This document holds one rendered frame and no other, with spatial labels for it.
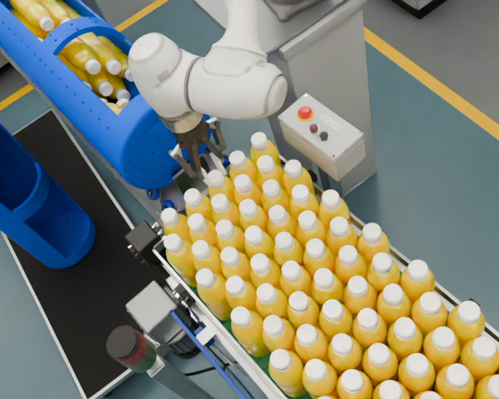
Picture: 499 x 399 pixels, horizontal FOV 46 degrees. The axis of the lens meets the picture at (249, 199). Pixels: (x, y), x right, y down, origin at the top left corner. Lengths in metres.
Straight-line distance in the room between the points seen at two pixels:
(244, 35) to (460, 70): 2.04
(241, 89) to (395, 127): 1.82
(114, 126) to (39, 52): 0.41
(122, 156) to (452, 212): 1.53
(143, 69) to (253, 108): 0.21
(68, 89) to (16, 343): 1.48
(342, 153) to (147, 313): 0.66
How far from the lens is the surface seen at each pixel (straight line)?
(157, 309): 1.57
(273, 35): 1.79
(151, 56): 1.06
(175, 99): 1.08
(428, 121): 2.80
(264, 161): 1.39
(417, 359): 1.17
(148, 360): 1.17
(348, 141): 1.40
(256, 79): 1.01
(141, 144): 1.46
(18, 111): 3.60
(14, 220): 2.33
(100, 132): 1.51
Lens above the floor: 2.23
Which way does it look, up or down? 57 degrees down
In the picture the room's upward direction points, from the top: 24 degrees counter-clockwise
